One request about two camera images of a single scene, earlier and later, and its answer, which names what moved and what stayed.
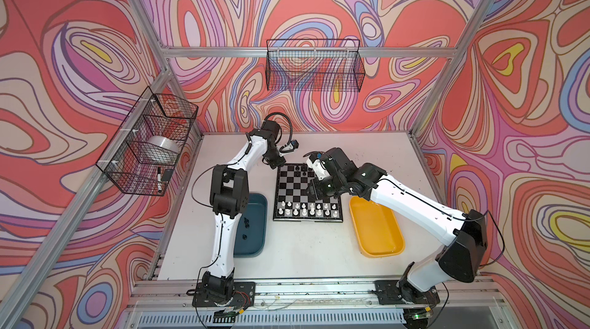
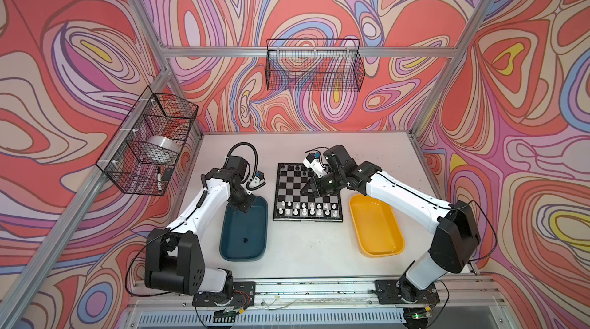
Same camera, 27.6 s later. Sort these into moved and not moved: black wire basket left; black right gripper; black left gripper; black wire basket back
Moved: black left gripper
Not moved: black right gripper; black wire basket back; black wire basket left
